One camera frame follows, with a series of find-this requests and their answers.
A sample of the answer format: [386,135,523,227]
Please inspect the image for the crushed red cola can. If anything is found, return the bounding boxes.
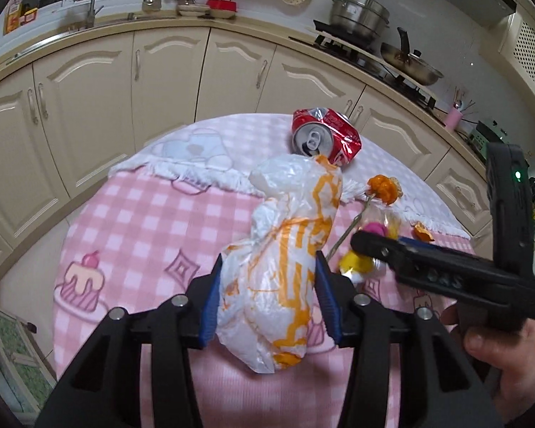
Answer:
[292,107,362,167]

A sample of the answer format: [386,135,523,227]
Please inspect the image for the orange white plastic bag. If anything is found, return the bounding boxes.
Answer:
[216,155,343,374]

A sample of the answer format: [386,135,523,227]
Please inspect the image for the person's right hand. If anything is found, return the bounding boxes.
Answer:
[451,320,535,427]

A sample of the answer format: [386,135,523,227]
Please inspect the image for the orange tangerine peel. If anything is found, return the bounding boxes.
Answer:
[365,174,403,206]

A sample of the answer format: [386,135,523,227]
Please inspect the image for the pink checkered tablecloth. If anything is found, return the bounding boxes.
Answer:
[52,112,474,428]

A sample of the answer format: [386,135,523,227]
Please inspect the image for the green rice cooker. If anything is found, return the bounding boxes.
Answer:
[467,121,508,163]

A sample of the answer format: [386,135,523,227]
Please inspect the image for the pink utensil cup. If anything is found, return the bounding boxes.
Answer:
[444,107,463,131]

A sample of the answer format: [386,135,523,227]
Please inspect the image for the steel wok with lid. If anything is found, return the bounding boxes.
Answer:
[381,27,444,86]

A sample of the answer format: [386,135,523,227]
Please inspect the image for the black gas stove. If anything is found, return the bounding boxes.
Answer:
[289,19,440,119]

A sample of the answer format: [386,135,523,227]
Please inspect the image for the cream upper cabinets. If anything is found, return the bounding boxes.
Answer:
[500,6,535,96]

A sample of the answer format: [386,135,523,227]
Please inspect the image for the cream cabinets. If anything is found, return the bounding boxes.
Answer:
[0,19,491,277]
[500,6,535,96]

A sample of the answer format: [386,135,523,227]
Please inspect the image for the stainless steel steamer pot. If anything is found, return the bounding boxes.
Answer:
[330,0,390,44]

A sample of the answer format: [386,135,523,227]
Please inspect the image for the cream lower cabinets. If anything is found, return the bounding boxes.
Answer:
[0,19,491,277]

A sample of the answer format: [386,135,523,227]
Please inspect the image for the red bowl on counter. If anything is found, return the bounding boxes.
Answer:
[207,0,238,19]

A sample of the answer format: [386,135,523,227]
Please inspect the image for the orange dish soap bottle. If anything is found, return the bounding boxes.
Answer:
[4,0,23,35]

